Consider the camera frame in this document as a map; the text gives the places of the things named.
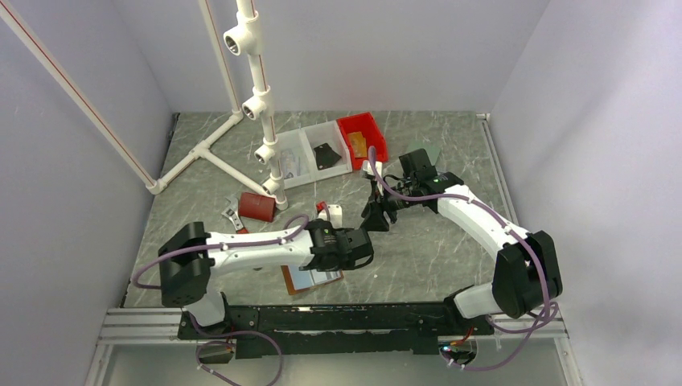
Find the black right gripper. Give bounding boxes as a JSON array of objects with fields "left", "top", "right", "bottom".
[{"left": 361, "top": 179, "right": 417, "bottom": 232}]

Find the brown leather card holder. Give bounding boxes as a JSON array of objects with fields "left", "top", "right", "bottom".
[{"left": 281, "top": 265, "right": 343, "bottom": 296}]

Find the black card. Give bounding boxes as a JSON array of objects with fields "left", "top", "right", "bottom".
[{"left": 313, "top": 143, "right": 342, "bottom": 170}]

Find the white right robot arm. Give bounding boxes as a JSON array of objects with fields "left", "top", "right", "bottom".
[{"left": 361, "top": 147, "right": 563, "bottom": 334}]

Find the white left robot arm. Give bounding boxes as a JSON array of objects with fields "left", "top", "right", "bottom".
[{"left": 158, "top": 219, "right": 374, "bottom": 338}]

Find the orange card in bin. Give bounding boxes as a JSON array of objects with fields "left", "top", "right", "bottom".
[{"left": 347, "top": 132, "right": 367, "bottom": 158}]

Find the dark red card holder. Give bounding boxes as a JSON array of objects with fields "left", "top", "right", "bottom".
[{"left": 237, "top": 192, "right": 277, "bottom": 223}]

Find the green card holder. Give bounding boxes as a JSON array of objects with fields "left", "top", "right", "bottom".
[{"left": 405, "top": 140, "right": 442, "bottom": 165}]

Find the red plastic bin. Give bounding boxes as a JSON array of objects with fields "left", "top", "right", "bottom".
[{"left": 336, "top": 112, "right": 388, "bottom": 170}]

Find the clear left plastic bin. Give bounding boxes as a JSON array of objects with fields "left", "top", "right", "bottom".
[{"left": 277, "top": 129, "right": 314, "bottom": 189}]

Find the clear plastic bin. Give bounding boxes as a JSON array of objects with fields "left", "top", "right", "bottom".
[
  {"left": 277, "top": 129, "right": 314, "bottom": 189},
  {"left": 301, "top": 121, "right": 352, "bottom": 181}
]

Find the clear middle plastic bin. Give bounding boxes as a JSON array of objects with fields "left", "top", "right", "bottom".
[{"left": 301, "top": 121, "right": 352, "bottom": 181}]

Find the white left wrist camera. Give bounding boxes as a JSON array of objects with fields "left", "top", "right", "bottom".
[{"left": 316, "top": 201, "right": 343, "bottom": 228}]

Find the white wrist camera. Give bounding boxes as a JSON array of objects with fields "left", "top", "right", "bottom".
[
  {"left": 360, "top": 159, "right": 384, "bottom": 180},
  {"left": 316, "top": 201, "right": 343, "bottom": 228}
]

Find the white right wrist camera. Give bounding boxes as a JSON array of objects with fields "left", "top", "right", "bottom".
[{"left": 360, "top": 159, "right": 384, "bottom": 180}]

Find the adjustable wrench red handle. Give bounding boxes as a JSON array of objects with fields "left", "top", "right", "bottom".
[{"left": 222, "top": 196, "right": 249, "bottom": 234}]

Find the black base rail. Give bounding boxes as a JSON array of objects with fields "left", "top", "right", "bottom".
[{"left": 177, "top": 302, "right": 493, "bottom": 359}]

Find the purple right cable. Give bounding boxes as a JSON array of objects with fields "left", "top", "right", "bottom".
[{"left": 366, "top": 146, "right": 560, "bottom": 372}]

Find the white pvc pipe frame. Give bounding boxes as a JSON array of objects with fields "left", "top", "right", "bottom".
[{"left": 1, "top": 1, "right": 275, "bottom": 199}]

